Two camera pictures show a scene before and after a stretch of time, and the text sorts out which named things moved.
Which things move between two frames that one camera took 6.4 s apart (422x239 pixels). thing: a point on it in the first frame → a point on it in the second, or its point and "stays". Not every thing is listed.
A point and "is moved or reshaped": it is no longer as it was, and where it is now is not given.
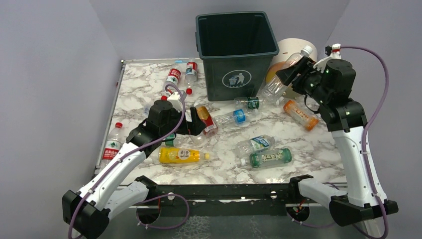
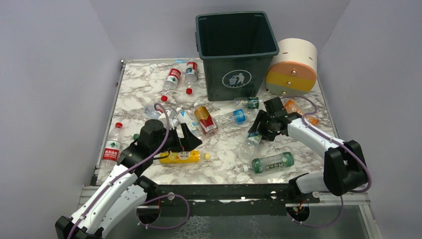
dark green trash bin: [238, 50] stays
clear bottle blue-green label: [245, 148] is moved or reshaped
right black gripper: [299, 74] → [269, 120]
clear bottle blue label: [238, 116] stays
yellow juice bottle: [169, 155] stays
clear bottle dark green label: [247, 103] stays
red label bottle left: [172, 77] stays
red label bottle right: [190, 75] stays
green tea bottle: [267, 158] is moved or reshaped
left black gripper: [191, 119] → [179, 141]
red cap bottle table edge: [114, 143] stays
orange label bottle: [301, 115] stays
